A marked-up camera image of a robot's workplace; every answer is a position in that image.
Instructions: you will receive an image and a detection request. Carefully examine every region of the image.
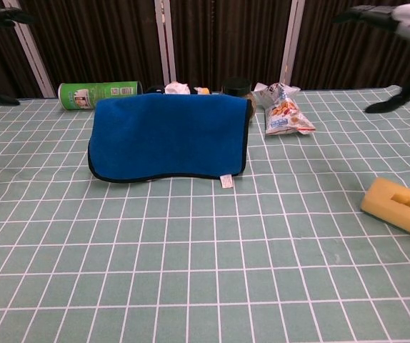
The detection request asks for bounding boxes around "blue towel black trim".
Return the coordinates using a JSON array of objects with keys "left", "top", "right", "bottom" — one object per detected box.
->
[{"left": 87, "top": 93, "right": 252, "bottom": 189}]

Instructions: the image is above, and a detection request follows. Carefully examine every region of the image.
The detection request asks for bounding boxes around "dark pleated curtain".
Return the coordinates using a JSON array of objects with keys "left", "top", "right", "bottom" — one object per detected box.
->
[{"left": 0, "top": 0, "right": 410, "bottom": 101}]

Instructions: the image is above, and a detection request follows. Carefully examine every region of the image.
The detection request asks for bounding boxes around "green cylindrical chips can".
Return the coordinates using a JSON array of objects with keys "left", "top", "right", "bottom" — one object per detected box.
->
[{"left": 58, "top": 80, "right": 144, "bottom": 111}]

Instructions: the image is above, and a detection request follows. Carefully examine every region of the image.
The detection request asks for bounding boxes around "white plastic snack bag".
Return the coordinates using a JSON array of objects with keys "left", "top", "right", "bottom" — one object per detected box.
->
[{"left": 253, "top": 81, "right": 316, "bottom": 137}]

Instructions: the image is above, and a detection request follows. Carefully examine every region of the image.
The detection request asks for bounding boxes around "yellow sponge block with slot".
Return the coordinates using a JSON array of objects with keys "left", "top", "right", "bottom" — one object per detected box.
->
[{"left": 360, "top": 177, "right": 410, "bottom": 244}]

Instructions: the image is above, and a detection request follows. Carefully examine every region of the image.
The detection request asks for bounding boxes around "black and white plush doll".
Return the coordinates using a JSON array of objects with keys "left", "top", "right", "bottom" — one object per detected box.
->
[{"left": 144, "top": 81, "right": 213, "bottom": 96}]

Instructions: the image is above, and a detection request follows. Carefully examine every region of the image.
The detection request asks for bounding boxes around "glass jar with black lid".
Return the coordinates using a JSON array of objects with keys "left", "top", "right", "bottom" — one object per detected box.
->
[{"left": 221, "top": 77, "right": 258, "bottom": 124}]

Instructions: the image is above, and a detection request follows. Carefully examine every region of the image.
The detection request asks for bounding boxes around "green tiled tablecloth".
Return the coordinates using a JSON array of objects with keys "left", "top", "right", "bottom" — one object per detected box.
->
[{"left": 0, "top": 85, "right": 410, "bottom": 343}]

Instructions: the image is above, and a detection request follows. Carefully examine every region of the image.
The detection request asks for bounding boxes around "white aluminium frame post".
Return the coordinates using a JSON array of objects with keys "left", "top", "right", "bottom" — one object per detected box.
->
[
  {"left": 1, "top": 0, "right": 56, "bottom": 98},
  {"left": 154, "top": 0, "right": 178, "bottom": 86},
  {"left": 279, "top": 0, "right": 306, "bottom": 89}
]

